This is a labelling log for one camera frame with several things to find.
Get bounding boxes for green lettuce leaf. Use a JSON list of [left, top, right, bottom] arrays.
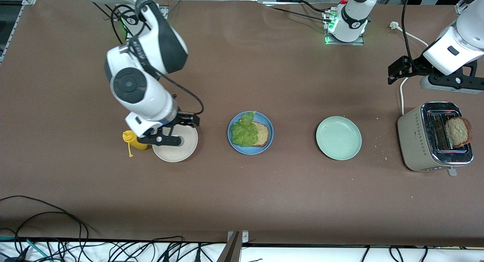
[[230, 111, 259, 147]]

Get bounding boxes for yellow squeeze bottle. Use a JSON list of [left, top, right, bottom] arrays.
[[122, 130, 149, 158]]

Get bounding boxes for brown bread slice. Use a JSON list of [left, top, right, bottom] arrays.
[[445, 116, 473, 148], [237, 119, 270, 147]]

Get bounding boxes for blue round plate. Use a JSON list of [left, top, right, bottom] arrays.
[[227, 111, 274, 155]]

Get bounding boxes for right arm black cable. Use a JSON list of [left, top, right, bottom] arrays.
[[157, 71, 205, 116]]

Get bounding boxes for teal cable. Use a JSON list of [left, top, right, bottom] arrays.
[[0, 236, 51, 262]]

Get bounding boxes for cream round plate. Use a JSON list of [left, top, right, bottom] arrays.
[[152, 124, 199, 163]]

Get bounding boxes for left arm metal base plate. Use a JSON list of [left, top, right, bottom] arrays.
[[323, 9, 366, 46]]

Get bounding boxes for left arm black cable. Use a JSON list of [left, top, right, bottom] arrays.
[[401, 0, 416, 66]]

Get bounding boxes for beige metal toaster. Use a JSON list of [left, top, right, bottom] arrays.
[[397, 101, 474, 177]]

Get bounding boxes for silver metal bracket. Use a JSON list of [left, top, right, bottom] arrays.
[[227, 231, 250, 243]]

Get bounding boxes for brown table cover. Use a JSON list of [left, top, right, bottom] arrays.
[[0, 0, 484, 247]]

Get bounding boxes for pale green round plate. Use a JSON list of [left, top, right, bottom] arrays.
[[316, 116, 363, 161]]

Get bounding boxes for dark metal bar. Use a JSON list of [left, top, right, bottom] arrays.
[[216, 232, 242, 262]]

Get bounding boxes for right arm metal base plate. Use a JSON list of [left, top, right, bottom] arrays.
[[113, 5, 169, 42]]

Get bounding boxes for aluminium frame profile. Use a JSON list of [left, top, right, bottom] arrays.
[[0, 0, 38, 62]]

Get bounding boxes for white toaster power cord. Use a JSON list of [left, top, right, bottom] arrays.
[[389, 22, 430, 116]]

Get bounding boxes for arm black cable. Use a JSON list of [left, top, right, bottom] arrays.
[[157, 71, 205, 116], [401, 0, 416, 66]]

